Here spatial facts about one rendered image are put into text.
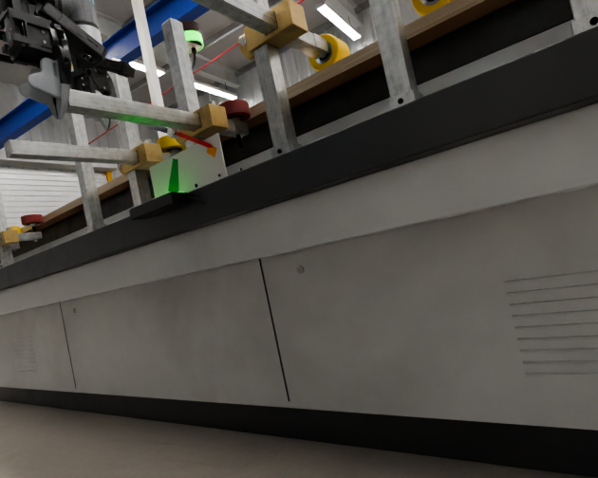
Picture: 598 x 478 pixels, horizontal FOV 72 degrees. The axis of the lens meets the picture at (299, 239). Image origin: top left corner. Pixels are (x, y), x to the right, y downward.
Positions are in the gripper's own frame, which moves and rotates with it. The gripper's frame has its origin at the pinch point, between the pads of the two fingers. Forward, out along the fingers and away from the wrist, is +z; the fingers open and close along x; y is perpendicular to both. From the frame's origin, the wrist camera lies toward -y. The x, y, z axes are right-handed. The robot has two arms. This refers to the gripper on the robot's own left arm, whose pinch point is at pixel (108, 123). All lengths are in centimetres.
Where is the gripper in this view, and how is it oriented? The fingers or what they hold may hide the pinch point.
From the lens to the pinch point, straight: 116.5
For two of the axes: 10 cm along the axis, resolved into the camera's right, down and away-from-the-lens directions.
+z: 2.1, 9.8, -0.3
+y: -9.4, 2.1, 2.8
